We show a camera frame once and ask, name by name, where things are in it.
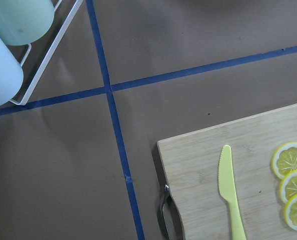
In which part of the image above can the bamboo cutting board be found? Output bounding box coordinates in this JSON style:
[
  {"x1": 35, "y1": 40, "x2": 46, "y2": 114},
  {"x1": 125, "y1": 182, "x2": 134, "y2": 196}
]
[{"x1": 157, "y1": 104, "x2": 297, "y2": 240}]

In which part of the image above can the yellow plastic knife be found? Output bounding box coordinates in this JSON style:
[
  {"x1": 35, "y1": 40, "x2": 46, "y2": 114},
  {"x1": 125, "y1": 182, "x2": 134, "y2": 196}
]
[{"x1": 218, "y1": 145, "x2": 247, "y2": 240}]

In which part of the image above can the top lemon slice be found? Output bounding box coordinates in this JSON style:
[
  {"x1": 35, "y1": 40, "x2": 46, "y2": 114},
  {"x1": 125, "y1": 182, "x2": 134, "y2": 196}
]
[{"x1": 271, "y1": 142, "x2": 297, "y2": 180}]

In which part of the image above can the light blue cup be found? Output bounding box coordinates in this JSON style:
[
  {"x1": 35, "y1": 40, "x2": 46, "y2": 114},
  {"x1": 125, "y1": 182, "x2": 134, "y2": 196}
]
[{"x1": 0, "y1": 38, "x2": 24, "y2": 106}]

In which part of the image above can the middle lemon slice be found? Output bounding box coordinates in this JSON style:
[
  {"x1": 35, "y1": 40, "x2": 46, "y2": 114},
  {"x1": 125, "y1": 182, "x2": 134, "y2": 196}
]
[{"x1": 279, "y1": 170, "x2": 297, "y2": 204}]

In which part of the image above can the green cup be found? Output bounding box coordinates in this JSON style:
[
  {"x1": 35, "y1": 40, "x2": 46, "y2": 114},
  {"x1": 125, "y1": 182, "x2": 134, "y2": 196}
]
[{"x1": 0, "y1": 0, "x2": 55, "y2": 46}]

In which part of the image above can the white wire cup rack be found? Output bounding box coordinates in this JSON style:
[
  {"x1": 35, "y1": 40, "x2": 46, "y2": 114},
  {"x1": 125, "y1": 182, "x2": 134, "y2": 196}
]
[{"x1": 10, "y1": 0, "x2": 83, "y2": 106}]

